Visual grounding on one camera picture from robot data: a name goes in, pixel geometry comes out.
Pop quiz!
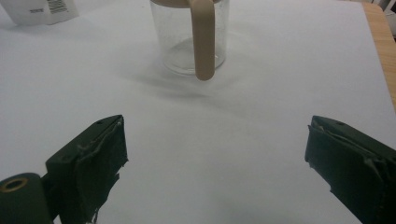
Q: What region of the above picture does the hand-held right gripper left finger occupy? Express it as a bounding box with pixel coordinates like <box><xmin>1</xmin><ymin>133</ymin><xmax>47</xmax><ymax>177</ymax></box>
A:
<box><xmin>45</xmin><ymin>114</ymin><xmax>129</xmax><ymax>224</ymax></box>

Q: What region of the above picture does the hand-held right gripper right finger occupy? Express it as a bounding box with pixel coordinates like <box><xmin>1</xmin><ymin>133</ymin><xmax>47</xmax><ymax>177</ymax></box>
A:
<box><xmin>304</xmin><ymin>115</ymin><xmax>396</xmax><ymax>224</ymax></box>

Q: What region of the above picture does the white packet with blue top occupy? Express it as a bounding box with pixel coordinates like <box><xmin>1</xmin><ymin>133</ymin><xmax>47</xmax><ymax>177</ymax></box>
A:
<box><xmin>0</xmin><ymin>0</ymin><xmax>80</xmax><ymax>26</ymax></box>

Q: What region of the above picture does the glass pitcher with beige handle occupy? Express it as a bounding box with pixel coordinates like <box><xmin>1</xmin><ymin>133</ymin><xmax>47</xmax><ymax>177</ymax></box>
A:
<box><xmin>148</xmin><ymin>0</ymin><xmax>231</xmax><ymax>82</ymax></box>

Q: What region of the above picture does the white table mat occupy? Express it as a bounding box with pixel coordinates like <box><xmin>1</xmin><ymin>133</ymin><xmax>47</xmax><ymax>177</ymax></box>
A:
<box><xmin>0</xmin><ymin>0</ymin><xmax>396</xmax><ymax>224</ymax></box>

